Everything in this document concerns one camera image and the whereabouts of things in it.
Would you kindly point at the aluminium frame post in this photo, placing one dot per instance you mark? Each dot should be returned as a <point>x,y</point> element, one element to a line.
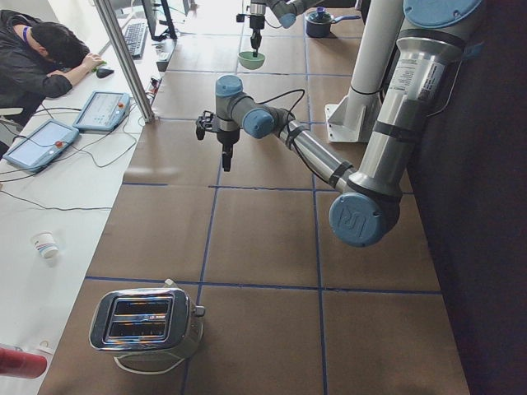
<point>112,27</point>

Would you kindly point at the far blue teach pendant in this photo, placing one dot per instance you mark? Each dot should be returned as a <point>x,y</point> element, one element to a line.
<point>103,112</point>

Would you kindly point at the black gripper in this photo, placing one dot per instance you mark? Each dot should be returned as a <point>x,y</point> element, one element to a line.
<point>227,139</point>
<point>256,25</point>

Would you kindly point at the cream white appliance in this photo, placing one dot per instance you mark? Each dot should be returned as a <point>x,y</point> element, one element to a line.
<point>148,331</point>

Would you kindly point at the black keyboard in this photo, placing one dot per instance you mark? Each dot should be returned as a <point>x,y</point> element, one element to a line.
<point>135,35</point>

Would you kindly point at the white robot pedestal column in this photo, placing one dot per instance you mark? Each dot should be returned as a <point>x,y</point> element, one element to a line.
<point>353,118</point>

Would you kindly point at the purple saucepan with glass lid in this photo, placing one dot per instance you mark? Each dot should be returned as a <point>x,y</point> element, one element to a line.
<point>318,23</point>

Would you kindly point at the green bowl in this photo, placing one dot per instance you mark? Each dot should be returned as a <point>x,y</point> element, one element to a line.
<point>251,60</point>

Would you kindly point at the paper cup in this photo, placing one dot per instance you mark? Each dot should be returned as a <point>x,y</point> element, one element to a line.
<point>45,244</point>

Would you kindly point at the red fire extinguisher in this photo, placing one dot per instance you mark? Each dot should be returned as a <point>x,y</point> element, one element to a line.
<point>20,364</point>

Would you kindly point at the near blue teach pendant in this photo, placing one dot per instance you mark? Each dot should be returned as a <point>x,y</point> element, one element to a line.
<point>44,145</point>

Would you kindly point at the person in black jacket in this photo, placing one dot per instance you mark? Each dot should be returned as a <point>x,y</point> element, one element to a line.
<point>39,60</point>

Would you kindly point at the black monitor stand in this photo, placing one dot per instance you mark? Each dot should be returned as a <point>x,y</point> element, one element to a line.
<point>159,20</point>

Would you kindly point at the blue teach pendant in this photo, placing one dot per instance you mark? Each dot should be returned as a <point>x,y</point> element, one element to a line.
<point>44,145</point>
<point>103,112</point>

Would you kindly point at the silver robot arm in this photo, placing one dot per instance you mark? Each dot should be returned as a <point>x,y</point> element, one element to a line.
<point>405,49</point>
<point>286,13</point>

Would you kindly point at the black computer mouse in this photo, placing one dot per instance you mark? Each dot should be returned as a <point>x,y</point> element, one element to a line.
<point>103,72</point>

